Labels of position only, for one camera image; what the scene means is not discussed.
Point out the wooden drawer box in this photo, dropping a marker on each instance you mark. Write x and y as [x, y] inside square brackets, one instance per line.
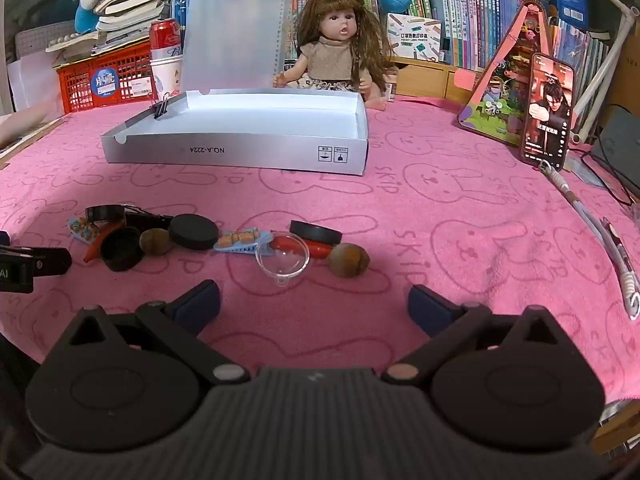
[430, 80]

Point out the row of upright books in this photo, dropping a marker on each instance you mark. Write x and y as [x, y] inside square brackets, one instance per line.
[480, 20]

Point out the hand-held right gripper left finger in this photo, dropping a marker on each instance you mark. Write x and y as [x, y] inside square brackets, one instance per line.
[197, 307]

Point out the smartphone with lit screen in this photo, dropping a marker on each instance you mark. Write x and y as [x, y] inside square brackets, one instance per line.
[547, 110]

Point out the white paper cup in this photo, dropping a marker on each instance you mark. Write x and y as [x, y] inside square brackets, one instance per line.
[167, 77]

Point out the dark red pen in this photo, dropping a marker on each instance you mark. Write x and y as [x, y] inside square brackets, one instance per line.
[611, 232]

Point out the white label printer box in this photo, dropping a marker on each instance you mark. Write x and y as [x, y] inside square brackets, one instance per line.
[414, 37]

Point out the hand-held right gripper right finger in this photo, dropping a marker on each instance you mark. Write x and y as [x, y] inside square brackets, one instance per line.
[430, 310]

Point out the white cardboard box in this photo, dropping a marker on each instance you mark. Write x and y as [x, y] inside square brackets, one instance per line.
[240, 150]

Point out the grey grid board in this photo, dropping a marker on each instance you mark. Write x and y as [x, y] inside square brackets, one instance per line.
[35, 42]

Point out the pink rabbit print blanket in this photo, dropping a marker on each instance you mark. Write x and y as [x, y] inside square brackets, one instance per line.
[450, 200]

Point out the small bottle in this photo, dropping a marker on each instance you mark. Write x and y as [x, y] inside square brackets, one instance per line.
[391, 87]

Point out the red drink can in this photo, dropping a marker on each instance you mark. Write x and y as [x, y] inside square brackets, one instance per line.
[165, 37]

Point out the white plastic pipe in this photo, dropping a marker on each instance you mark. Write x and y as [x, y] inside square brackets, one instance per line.
[607, 65]

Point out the pink triangular toy box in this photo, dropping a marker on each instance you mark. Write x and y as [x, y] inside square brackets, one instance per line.
[500, 95]

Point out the long-haired baby doll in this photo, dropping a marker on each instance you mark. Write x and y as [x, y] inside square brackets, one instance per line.
[335, 50]

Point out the stack of worn books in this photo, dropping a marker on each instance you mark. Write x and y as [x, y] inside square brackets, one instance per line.
[130, 5]

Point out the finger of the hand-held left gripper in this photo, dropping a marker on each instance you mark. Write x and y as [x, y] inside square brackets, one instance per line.
[50, 261]

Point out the blue white plush doll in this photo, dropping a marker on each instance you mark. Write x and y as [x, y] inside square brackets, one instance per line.
[90, 10]

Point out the brown walnut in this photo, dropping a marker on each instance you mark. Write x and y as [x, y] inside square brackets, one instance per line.
[155, 241]
[348, 260]

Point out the dark grey pouch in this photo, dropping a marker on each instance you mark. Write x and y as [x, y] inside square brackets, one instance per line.
[622, 135]

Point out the red plastic basket blue sticker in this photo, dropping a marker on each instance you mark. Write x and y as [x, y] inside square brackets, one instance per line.
[105, 85]

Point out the translucent plastic clipboard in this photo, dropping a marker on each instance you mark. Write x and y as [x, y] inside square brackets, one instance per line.
[235, 35]

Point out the black round cup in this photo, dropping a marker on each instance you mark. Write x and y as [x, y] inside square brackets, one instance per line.
[122, 252]

